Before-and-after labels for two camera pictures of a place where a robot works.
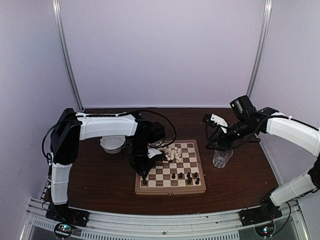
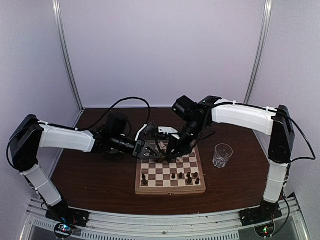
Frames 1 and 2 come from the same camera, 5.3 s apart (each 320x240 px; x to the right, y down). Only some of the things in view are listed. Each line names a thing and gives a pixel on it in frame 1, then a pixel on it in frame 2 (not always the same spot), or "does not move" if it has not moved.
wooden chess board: x=186 y=176 does not move
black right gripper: x=220 y=139 → x=184 y=148
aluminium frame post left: x=63 y=52 does not move
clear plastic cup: x=220 y=158 does not move
